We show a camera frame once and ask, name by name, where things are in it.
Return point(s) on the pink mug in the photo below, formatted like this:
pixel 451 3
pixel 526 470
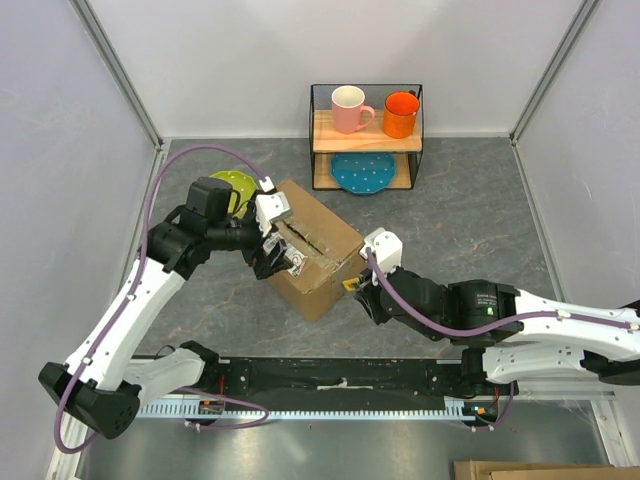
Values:
pixel 350 113

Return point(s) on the brown cardboard express box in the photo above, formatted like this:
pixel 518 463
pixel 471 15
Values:
pixel 325 253

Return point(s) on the black wire wooden shelf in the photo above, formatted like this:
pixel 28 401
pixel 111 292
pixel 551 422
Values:
pixel 325 141

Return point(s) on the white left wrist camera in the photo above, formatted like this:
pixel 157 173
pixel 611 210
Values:
pixel 270 209

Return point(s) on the cardboard sheet corner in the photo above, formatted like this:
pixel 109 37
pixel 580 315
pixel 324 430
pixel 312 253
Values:
pixel 545 471

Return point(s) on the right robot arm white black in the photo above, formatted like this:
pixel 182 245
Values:
pixel 507 334

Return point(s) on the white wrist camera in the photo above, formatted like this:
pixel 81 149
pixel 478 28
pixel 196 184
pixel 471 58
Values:
pixel 270 209
pixel 387 248

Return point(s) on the blue dotted plate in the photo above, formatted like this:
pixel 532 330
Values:
pixel 363 173

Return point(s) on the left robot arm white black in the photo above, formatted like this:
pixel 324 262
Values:
pixel 96 384

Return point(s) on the green dotted plate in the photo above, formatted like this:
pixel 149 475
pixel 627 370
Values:
pixel 243 186

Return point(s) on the orange mug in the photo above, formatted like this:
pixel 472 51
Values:
pixel 400 112

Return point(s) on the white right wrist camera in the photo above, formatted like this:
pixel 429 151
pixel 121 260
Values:
pixel 387 248

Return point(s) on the yellow utility knife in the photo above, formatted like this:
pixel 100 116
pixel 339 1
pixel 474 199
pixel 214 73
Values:
pixel 351 284

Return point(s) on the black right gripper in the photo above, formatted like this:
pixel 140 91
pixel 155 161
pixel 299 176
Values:
pixel 367 293

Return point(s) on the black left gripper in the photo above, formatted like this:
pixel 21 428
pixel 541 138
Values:
pixel 267 265

